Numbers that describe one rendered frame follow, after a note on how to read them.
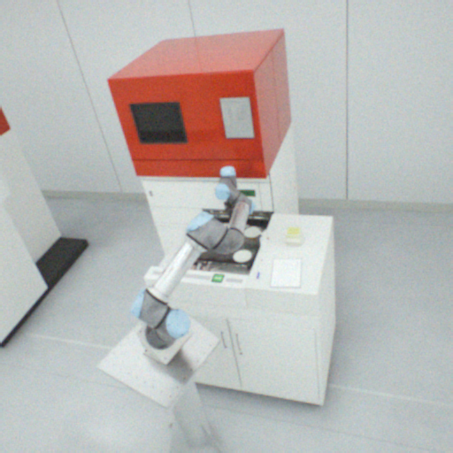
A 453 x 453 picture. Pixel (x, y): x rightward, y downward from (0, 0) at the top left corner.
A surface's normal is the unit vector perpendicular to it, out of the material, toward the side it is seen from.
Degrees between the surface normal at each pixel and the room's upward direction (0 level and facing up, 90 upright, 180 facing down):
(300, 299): 90
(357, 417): 0
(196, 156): 90
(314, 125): 90
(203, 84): 90
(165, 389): 0
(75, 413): 0
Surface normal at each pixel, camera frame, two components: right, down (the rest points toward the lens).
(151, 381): -0.16, -0.80
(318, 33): -0.30, 0.59
